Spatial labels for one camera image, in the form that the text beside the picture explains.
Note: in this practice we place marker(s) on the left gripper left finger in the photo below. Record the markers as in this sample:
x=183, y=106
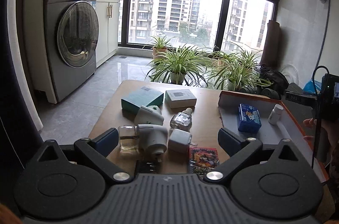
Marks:
x=93, y=154

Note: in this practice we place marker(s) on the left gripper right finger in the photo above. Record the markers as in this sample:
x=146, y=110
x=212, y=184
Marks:
x=243, y=153

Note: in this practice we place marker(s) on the colourful card pack box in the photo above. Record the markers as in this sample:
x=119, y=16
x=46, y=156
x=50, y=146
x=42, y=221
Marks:
x=202, y=160

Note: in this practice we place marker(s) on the white repellent plug with bottle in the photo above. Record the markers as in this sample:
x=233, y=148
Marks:
x=150, y=139

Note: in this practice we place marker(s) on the white cube charger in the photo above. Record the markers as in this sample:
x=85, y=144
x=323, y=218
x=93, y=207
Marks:
x=179, y=141

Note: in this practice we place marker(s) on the white green mosquito repellent plug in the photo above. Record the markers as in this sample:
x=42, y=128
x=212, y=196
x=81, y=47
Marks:
x=149, y=115

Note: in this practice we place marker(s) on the clear liquid refill bottle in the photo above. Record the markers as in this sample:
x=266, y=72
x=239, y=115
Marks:
x=182, y=120

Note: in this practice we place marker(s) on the teal cardboard box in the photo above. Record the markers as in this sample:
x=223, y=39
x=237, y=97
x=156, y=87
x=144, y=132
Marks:
x=144, y=96

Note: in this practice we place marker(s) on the white grey small box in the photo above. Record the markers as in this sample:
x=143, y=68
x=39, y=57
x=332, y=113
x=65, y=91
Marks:
x=183, y=98

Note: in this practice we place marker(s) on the person's right hand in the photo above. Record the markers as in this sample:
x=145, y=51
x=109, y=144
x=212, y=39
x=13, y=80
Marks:
x=331, y=132

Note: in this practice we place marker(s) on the blue tin box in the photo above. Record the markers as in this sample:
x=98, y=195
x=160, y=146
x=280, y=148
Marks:
x=248, y=119

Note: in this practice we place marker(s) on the orange-edged cardboard tray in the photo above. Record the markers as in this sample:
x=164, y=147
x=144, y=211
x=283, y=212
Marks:
x=287, y=126

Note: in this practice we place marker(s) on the small white pill bottle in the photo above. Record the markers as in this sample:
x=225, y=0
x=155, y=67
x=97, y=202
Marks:
x=275, y=114

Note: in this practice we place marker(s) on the black dumbbell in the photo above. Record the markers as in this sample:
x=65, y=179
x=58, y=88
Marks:
x=268, y=92

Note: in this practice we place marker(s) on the black bag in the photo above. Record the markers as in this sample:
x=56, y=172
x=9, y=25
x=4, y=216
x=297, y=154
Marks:
x=273, y=80

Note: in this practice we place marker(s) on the spider plant on right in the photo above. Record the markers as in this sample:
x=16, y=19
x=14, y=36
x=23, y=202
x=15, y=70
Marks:
x=234, y=70

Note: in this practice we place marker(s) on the blue plastic stool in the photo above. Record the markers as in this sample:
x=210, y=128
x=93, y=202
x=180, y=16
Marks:
x=312, y=88

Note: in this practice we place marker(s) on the white fan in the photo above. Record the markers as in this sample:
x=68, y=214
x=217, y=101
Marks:
x=290, y=72

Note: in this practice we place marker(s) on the brown rolled mat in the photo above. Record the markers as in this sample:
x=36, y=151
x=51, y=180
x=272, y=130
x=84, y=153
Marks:
x=271, y=46

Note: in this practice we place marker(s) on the spider plant in white pot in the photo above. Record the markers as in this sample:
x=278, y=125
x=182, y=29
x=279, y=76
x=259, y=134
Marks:
x=184, y=65

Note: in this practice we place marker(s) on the spider plant in terracotta pot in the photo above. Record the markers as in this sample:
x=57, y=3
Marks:
x=159, y=45

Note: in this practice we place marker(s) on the silver front-load washing machine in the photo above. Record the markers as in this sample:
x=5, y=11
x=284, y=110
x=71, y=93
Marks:
x=71, y=29

